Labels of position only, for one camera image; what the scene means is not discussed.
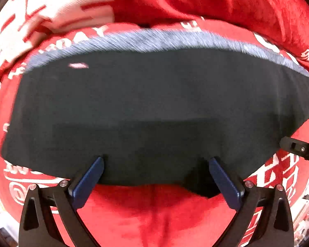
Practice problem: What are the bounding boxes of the red printed blanket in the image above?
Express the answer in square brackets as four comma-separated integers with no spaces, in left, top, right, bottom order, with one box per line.
[0,0,309,247]

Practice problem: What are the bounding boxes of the black pants with grey waistband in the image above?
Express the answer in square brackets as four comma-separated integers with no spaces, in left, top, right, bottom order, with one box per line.
[0,28,309,198]

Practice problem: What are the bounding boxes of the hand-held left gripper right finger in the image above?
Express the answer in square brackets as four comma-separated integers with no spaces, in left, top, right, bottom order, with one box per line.
[208,156,296,247]

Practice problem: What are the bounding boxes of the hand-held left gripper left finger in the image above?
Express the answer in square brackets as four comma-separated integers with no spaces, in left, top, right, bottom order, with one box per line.
[19,156,105,247]

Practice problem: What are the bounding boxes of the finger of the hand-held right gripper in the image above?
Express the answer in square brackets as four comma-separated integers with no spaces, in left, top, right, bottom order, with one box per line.
[279,136,309,165]

